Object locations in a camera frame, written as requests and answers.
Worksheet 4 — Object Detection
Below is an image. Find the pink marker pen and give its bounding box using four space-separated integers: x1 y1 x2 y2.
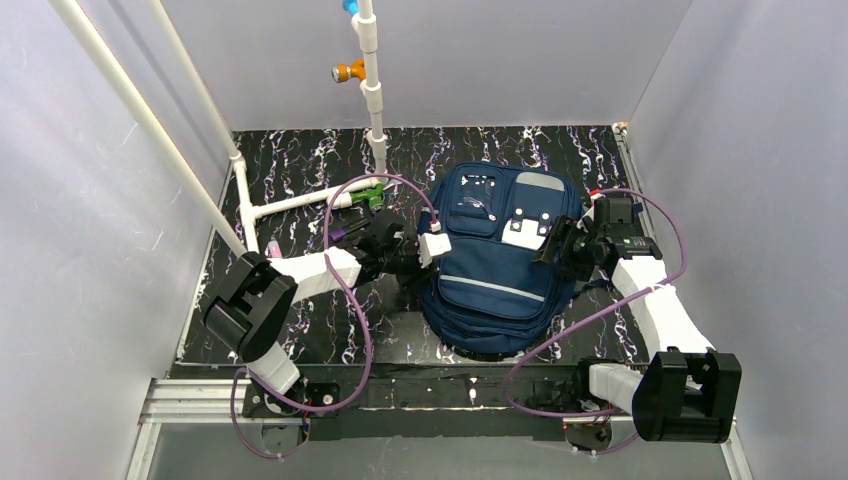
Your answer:
267 240 282 258

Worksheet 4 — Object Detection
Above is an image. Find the green hose nozzle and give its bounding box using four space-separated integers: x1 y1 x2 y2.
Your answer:
350 182 385 212

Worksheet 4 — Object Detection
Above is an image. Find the blue pipe fitting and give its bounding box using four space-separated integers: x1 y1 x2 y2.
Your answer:
342 0 359 16

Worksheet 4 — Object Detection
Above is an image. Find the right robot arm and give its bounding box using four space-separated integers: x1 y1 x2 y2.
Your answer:
533 194 742 443

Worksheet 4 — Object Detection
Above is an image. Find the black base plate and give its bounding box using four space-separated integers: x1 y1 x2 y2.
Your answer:
236 363 632 449

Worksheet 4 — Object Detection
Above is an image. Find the purple cylinder object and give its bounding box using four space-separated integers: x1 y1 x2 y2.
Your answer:
328 218 371 244

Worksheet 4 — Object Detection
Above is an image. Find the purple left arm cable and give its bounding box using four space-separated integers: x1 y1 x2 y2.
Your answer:
229 174 442 462

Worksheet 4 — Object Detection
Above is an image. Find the orange hose nozzle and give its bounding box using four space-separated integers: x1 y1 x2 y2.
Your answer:
331 58 367 83

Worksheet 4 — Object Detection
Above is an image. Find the navy blue backpack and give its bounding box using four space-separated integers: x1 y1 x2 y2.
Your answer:
418 162 611 360

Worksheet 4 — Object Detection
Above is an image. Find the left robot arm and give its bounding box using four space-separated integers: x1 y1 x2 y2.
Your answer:
202 220 446 411

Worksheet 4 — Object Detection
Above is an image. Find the white PVC pipe frame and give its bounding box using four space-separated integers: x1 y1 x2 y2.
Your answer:
51 1 388 253

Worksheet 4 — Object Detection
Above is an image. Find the silver wrench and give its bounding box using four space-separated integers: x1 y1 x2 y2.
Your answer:
385 175 403 188

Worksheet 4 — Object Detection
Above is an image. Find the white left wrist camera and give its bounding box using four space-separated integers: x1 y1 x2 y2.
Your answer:
418 232 452 268

